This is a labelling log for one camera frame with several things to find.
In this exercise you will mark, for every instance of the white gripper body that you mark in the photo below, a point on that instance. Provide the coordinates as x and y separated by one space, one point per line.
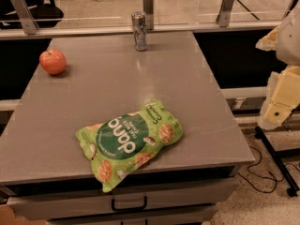
290 41

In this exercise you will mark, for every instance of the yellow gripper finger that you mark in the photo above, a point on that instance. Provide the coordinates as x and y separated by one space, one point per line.
268 42
282 97

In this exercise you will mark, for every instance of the green rice chip bag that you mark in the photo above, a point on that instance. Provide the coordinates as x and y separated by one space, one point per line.
122 145

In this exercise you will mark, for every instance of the silver redbull can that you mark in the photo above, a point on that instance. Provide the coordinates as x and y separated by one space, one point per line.
139 30

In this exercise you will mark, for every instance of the black stand base bar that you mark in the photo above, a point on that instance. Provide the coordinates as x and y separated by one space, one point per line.
277 156

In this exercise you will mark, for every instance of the lower grey drawer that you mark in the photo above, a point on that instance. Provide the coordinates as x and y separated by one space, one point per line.
170 216

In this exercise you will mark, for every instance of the red apple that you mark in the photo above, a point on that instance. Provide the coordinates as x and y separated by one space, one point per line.
53 61

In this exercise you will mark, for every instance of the black office chair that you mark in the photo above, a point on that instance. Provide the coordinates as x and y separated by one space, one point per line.
45 13

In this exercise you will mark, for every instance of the right metal bracket post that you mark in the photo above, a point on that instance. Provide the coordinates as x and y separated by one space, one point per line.
225 11

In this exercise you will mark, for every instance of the metal bracket post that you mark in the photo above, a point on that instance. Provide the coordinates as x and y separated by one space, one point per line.
29 26
148 8
225 11

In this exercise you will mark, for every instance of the grey drawer with black handle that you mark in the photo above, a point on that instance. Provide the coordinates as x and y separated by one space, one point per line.
123 199

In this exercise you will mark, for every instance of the middle metal bracket post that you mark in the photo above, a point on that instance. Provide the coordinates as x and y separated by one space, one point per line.
148 8

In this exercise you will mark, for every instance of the left metal bracket post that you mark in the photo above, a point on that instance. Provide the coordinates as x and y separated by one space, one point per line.
29 26

